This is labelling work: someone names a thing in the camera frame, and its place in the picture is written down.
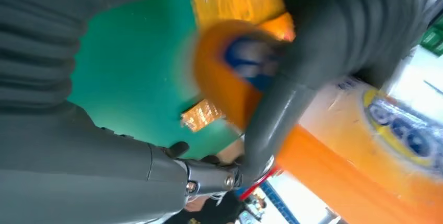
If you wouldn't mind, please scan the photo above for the brown cardboard box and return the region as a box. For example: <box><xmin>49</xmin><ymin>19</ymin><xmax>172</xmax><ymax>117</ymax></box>
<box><xmin>216</xmin><ymin>139</ymin><xmax>246</xmax><ymax>165</ymax></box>

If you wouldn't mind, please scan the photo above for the blue steel shelving rack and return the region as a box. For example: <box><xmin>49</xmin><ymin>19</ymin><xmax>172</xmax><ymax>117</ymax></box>
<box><xmin>258</xmin><ymin>180</ymin><xmax>293</xmax><ymax>224</ymax></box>

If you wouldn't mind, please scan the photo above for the person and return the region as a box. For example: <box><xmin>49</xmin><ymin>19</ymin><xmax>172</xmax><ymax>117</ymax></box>
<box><xmin>164</xmin><ymin>190</ymin><xmax>268</xmax><ymax>224</ymax></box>

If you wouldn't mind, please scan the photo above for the red pole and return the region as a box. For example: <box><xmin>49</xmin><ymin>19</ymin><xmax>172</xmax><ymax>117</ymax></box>
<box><xmin>239</xmin><ymin>166</ymin><xmax>282</xmax><ymax>202</ymax></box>

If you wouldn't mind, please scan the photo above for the yellow taped cardboard mat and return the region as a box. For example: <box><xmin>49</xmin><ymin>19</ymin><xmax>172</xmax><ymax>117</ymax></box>
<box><xmin>180</xmin><ymin>0</ymin><xmax>289</xmax><ymax>133</ymax></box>

